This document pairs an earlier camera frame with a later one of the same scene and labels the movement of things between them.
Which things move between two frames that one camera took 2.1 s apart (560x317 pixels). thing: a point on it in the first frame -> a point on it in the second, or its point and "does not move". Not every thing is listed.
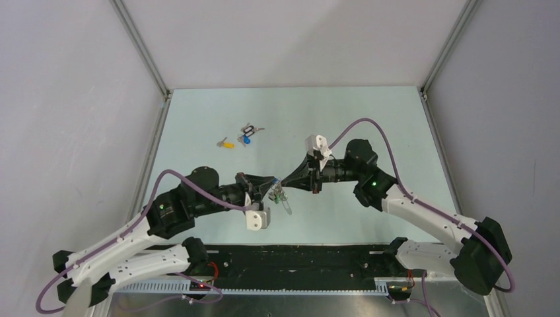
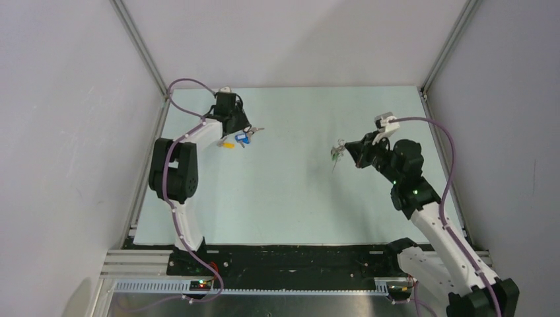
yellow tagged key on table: [228, 145] does not move
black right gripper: [308, 176] -> [360, 150]
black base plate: [297, 266] does not move
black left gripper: [253, 184] -> [243, 122]
